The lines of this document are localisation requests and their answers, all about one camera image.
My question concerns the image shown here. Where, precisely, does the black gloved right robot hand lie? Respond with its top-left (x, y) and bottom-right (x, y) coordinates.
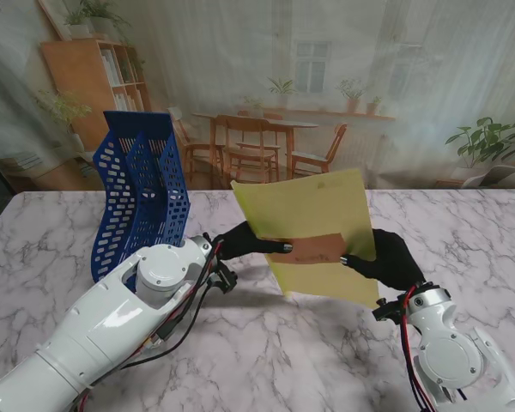
top-left (338, 228), bottom-right (425, 293)

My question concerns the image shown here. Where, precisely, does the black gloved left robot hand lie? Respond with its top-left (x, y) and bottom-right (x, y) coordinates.
top-left (213, 221), bottom-right (294, 261)

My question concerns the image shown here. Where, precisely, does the pink paper receipt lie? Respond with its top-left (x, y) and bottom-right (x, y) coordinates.
top-left (265, 231), bottom-right (348, 265)

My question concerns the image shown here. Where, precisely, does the yellow-green translucent file folder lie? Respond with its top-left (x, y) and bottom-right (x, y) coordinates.
top-left (230, 167), bottom-right (380, 310)

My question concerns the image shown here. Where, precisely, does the blue perforated plastic file rack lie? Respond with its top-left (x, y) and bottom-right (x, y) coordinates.
top-left (89, 110), bottom-right (191, 284)

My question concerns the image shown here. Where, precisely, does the printed room scene backdrop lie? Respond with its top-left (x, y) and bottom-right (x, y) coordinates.
top-left (0, 0), bottom-right (515, 192)

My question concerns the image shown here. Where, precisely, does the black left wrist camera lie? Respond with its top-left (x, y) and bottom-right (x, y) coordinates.
top-left (212, 264), bottom-right (239, 295)

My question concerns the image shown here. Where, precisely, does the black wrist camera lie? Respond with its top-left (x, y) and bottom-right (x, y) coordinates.
top-left (372, 296), bottom-right (409, 323)
top-left (212, 264), bottom-right (239, 295)

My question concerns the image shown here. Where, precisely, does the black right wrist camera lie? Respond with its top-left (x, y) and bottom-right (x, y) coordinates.
top-left (372, 296), bottom-right (409, 323)

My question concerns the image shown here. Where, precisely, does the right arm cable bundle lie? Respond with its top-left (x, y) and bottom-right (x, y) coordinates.
top-left (401, 285), bottom-right (469, 412)

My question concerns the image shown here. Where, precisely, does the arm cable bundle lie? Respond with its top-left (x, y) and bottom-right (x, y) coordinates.
top-left (401, 285), bottom-right (469, 412)
top-left (72, 239), bottom-right (224, 412)

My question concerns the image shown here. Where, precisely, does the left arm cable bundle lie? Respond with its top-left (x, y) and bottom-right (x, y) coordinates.
top-left (72, 239), bottom-right (224, 412)

